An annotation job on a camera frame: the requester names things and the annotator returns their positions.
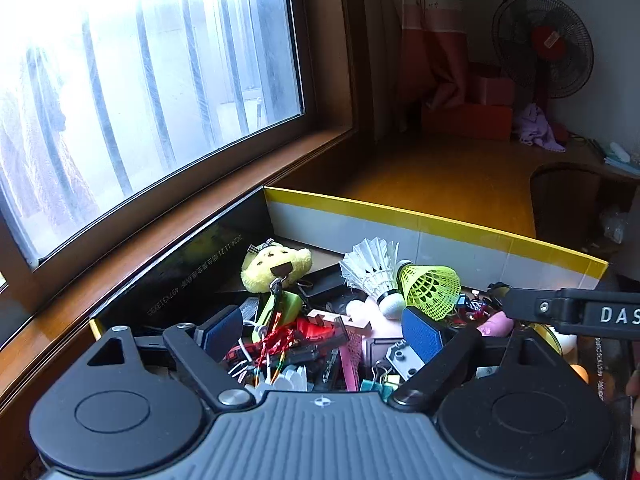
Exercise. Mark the grey plastic plate with holes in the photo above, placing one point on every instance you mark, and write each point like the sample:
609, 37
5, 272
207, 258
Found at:
405, 357

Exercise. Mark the rainbow metal carabiner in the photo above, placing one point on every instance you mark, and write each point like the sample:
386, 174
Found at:
257, 376

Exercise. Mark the pink plastic comb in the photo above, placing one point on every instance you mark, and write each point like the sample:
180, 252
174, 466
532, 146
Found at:
350, 365

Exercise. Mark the white ping-pong ball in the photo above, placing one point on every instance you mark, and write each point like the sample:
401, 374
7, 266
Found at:
565, 342

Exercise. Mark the orange cardboard box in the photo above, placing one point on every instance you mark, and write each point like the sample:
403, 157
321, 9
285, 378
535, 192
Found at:
465, 122

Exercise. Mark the pink floral curtain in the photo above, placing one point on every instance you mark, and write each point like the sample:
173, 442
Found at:
430, 35

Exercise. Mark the purple cloth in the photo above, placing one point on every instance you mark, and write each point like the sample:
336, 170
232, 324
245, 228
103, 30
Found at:
537, 130

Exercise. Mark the yellow plush toy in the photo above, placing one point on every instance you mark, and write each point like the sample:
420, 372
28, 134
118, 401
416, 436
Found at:
272, 267

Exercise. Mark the yellow-green plastic shuttlecock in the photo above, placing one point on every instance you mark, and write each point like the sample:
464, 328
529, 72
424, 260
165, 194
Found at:
432, 287

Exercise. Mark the pink cardboard box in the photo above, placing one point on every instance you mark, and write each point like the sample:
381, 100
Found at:
492, 90

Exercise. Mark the clear plastic bag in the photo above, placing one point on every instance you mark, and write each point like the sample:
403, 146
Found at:
614, 225

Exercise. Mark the person's right hand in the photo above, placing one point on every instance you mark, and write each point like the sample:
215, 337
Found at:
634, 385

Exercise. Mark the black standing fan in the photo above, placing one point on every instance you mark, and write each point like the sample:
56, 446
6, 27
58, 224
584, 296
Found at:
542, 45

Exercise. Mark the teal binder clips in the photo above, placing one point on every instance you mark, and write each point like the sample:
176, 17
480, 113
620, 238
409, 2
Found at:
380, 387

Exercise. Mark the orange ping-pong ball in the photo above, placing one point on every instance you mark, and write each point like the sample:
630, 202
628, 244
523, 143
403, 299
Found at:
579, 373

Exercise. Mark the stack of papers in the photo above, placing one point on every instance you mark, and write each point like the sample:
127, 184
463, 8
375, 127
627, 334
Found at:
620, 157

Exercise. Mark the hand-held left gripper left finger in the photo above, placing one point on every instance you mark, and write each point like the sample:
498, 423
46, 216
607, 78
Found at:
222, 332

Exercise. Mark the sliding glass window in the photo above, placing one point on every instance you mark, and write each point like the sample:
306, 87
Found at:
125, 85

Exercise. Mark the yellow cardboard box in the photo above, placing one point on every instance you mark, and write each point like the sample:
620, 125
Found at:
450, 232

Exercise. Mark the dark waste basket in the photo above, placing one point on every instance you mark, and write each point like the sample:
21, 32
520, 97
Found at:
565, 205

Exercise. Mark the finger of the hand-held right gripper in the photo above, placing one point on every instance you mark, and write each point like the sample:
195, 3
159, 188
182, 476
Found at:
575, 310

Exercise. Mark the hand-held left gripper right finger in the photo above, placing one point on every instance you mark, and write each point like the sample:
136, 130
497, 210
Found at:
422, 332

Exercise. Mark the white feather shuttlecock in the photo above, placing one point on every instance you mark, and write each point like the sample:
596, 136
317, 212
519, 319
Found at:
372, 270
292, 379

